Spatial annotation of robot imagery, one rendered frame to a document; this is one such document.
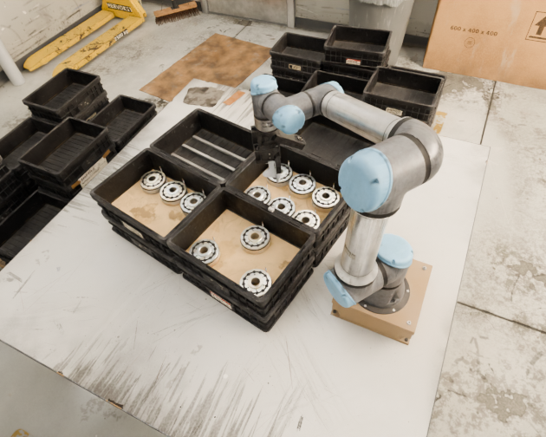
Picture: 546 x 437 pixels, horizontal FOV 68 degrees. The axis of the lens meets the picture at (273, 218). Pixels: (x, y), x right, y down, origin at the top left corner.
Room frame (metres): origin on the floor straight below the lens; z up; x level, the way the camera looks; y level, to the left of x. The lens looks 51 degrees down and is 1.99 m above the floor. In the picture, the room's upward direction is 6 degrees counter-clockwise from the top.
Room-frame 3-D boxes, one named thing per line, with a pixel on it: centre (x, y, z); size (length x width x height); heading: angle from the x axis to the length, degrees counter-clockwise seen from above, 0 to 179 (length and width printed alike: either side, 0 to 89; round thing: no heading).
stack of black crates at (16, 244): (1.43, 1.29, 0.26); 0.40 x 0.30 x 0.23; 150
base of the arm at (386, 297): (0.63, -0.33, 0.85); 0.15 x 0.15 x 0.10
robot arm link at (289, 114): (0.92, -0.07, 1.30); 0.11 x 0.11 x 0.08; 27
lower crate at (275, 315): (0.78, 0.11, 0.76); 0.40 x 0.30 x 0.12; 50
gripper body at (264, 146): (0.99, 0.00, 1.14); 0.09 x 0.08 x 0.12; 95
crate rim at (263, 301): (0.78, 0.11, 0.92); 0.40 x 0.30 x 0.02; 50
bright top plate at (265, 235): (0.83, 0.07, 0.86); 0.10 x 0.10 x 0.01
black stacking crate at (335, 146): (1.24, -0.27, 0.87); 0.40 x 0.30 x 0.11; 50
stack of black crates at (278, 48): (2.75, -0.33, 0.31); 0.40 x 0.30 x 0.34; 60
